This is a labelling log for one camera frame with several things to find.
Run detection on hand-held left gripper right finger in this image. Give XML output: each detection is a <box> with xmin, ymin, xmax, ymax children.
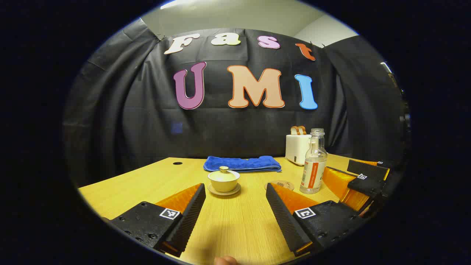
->
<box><xmin>265</xmin><ymin>183</ymin><xmax>365</xmax><ymax>257</ymax></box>

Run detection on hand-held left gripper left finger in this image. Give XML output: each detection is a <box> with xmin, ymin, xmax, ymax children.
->
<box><xmin>109</xmin><ymin>183</ymin><xmax>206</xmax><ymax>258</ymax></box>

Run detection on round cork coaster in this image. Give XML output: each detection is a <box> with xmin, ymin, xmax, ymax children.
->
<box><xmin>264</xmin><ymin>180</ymin><xmax>295</xmax><ymax>192</ymax></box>

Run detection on clear water bottle orange label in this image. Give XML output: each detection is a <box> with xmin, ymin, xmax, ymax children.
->
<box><xmin>299</xmin><ymin>128</ymin><xmax>328</xmax><ymax>194</ymax></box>

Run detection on cream yellow teacup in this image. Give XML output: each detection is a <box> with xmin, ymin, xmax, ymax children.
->
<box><xmin>207</xmin><ymin>173</ymin><xmax>240</xmax><ymax>193</ymax></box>

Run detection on cream yellow teacup lid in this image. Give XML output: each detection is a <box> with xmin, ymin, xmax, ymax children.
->
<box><xmin>210</xmin><ymin>166</ymin><xmax>238</xmax><ymax>182</ymax></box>

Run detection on white toaster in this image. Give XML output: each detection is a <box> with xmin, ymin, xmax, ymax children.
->
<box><xmin>285</xmin><ymin>134</ymin><xmax>312</xmax><ymax>166</ymax></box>

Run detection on blue folded towel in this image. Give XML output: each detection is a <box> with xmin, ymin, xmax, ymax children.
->
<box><xmin>203</xmin><ymin>156</ymin><xmax>282</xmax><ymax>173</ymax></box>

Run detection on black backdrop cloth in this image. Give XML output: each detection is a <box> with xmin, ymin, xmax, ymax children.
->
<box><xmin>63</xmin><ymin>18</ymin><xmax>405</xmax><ymax>188</ymax></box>

